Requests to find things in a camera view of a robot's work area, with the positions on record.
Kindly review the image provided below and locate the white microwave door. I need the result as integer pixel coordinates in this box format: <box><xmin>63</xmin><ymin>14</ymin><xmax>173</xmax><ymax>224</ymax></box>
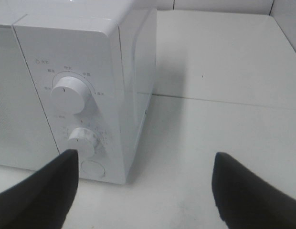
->
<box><xmin>0</xmin><ymin>25</ymin><xmax>59</xmax><ymax>170</ymax></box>

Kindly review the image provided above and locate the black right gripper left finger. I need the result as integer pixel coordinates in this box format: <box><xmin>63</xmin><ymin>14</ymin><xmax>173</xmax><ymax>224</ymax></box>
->
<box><xmin>0</xmin><ymin>149</ymin><xmax>79</xmax><ymax>229</ymax></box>

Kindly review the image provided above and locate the white timer knob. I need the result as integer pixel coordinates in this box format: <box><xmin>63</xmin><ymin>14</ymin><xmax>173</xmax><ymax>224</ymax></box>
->
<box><xmin>67</xmin><ymin>127</ymin><xmax>98</xmax><ymax>158</ymax></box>

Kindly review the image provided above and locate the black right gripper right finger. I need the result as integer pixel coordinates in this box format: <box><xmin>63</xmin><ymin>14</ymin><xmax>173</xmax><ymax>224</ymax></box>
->
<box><xmin>211</xmin><ymin>152</ymin><xmax>296</xmax><ymax>229</ymax></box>

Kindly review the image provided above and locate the upper white power knob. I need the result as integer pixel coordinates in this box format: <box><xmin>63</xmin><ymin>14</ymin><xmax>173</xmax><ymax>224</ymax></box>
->
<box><xmin>51</xmin><ymin>76</ymin><xmax>91</xmax><ymax>114</ymax></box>

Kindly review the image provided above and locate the white microwave oven body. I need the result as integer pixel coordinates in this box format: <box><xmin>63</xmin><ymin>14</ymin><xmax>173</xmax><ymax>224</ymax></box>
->
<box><xmin>0</xmin><ymin>0</ymin><xmax>157</xmax><ymax>184</ymax></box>

